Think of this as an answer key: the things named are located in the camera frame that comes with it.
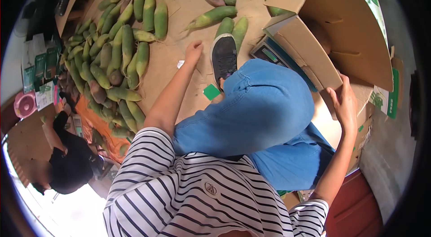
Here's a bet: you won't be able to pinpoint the person's right hand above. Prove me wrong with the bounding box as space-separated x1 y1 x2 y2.
326 74 358 133

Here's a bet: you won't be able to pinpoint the brown cardboard panel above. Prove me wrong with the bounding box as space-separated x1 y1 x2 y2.
7 106 68 187

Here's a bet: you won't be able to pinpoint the cardboard carton with green print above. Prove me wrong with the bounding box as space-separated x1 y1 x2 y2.
311 47 405 175

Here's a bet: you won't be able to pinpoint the red-brown stool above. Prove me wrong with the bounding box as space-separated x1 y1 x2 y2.
325 170 384 237

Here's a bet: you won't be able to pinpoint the small open cardboard box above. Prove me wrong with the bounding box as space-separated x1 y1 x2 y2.
55 0 96 38

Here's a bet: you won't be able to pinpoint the person's right fingers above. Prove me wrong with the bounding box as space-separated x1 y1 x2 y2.
339 74 353 92

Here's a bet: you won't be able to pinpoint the person's right thumb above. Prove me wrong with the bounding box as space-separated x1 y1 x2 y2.
326 88 341 111

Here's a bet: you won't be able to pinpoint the person's left hand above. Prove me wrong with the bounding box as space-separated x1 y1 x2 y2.
184 40 204 68

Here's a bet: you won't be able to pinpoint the small grey scale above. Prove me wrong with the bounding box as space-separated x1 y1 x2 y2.
71 115 85 138

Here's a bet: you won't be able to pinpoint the person's legs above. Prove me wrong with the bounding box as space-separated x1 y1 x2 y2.
172 33 336 192

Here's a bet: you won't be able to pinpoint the pink plastic stool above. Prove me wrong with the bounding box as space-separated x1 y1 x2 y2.
13 90 37 119

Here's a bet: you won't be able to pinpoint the green square card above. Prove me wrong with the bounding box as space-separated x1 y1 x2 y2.
203 84 221 101

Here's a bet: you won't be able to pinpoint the stack of green-white packets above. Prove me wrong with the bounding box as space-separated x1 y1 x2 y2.
21 33 63 111

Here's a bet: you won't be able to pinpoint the pile of green radishes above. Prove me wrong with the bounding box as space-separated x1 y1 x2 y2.
59 0 191 140

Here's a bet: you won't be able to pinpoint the grey digital scale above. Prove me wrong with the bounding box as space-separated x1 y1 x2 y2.
250 35 319 93

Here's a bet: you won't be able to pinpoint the brown cardboard box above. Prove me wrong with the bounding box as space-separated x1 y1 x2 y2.
263 0 394 93

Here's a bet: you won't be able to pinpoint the person's body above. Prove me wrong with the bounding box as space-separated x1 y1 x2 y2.
103 127 329 237

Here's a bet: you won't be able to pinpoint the orange cloth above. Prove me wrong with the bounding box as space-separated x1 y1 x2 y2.
55 94 131 164

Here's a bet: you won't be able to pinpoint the brown cardboard floor sheet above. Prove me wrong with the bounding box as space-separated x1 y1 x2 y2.
81 0 320 126

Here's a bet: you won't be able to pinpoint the person's left fingers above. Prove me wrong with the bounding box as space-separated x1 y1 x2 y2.
187 40 204 55

